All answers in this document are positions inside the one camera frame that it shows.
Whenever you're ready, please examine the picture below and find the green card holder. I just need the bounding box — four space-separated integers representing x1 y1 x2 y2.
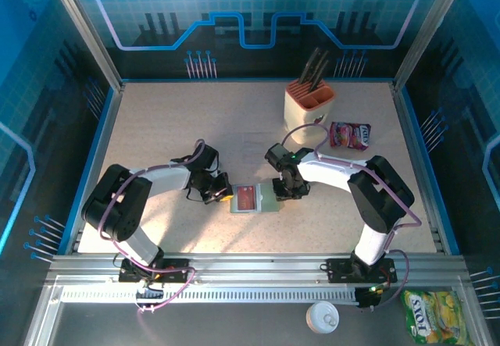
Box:
229 183 282 215

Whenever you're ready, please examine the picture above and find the cream knife block orange top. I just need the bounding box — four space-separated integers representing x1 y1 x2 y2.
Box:
283 79 337 145

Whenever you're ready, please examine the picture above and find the pink candy bag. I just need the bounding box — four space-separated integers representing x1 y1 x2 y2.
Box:
329 121 372 152

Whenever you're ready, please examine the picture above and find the white tin can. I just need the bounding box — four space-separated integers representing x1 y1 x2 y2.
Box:
305 301 340 335

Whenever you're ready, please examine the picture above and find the black electronics box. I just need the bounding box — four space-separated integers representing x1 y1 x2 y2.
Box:
355 283 386 310

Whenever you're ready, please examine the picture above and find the yellow candy bag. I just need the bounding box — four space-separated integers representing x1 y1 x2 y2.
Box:
402 290 468 346

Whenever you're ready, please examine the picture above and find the aluminium front rail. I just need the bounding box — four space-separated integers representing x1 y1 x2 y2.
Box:
46 252 472 284

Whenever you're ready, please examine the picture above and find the aluminium rail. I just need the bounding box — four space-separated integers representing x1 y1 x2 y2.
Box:
64 82 126 255
390 82 448 255
46 252 472 284

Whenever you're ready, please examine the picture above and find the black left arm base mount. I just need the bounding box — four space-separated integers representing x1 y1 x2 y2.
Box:
118 258 196 284

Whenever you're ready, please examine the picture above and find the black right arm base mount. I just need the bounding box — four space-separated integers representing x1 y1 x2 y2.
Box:
325 258 398 284

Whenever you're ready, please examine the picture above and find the black handled knife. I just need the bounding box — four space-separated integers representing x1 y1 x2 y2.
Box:
298 48 322 85
303 51 328 87
309 59 330 93

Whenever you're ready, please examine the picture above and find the slotted white cable duct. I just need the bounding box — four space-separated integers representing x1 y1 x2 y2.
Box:
60 287 359 305

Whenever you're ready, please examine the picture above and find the aluminium left side rail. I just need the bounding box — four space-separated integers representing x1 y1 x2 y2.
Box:
64 82 126 255

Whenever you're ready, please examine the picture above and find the aluminium right side rail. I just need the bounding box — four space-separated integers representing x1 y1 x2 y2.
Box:
390 82 448 255

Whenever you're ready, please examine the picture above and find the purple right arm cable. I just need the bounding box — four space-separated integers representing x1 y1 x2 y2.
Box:
280 123 423 311

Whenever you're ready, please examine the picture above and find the aluminium left corner post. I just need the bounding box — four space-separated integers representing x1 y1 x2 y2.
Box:
42 0 125 91

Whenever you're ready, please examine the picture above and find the aluminium corner post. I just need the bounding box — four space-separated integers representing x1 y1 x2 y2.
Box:
392 0 472 91
42 0 125 91

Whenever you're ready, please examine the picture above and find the aluminium right corner post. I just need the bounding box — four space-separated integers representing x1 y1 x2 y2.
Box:
392 0 472 91

